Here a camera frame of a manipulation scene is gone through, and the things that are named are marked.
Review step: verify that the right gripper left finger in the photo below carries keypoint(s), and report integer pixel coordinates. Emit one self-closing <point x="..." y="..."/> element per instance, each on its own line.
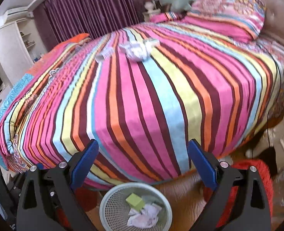
<point x="44" y="188"/>

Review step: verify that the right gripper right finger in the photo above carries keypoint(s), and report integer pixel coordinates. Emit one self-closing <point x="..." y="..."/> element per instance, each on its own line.
<point x="219" y="177"/>

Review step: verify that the green cardboard box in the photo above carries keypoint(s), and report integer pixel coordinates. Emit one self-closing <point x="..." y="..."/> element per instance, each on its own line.
<point x="135" y="202"/>

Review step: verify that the white paper ball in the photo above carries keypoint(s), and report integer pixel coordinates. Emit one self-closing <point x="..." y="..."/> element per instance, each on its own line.
<point x="139" y="50"/>

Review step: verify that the white small carton box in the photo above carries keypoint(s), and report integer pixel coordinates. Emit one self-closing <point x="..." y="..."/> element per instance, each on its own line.
<point x="103" y="55"/>

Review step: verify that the red shaggy rug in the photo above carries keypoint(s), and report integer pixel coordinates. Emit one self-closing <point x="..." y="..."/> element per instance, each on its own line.
<point x="250" y="202"/>

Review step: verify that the white plastic mesh wastebasket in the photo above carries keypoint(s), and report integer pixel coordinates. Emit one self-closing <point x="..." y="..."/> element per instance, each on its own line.
<point x="114" y="209"/>

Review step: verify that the white cabinet with shelves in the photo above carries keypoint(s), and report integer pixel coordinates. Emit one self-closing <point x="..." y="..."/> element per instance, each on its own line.
<point x="20" y="47"/>

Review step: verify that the colourful striped bedspread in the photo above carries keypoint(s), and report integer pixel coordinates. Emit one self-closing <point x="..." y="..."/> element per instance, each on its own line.
<point x="197" y="84"/>

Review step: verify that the floral pink pillow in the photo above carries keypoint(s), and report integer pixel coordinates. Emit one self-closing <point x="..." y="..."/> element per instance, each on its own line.
<point x="241" y="20"/>

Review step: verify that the purple curtain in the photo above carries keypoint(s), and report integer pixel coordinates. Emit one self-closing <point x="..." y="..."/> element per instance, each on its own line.
<point x="60" y="20"/>

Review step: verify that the striped small pillow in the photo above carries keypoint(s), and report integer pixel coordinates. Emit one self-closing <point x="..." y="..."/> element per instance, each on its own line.
<point x="166" y="17"/>

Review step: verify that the cream bedside table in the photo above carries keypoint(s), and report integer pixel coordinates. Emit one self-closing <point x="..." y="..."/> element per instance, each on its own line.
<point x="147" y="15"/>

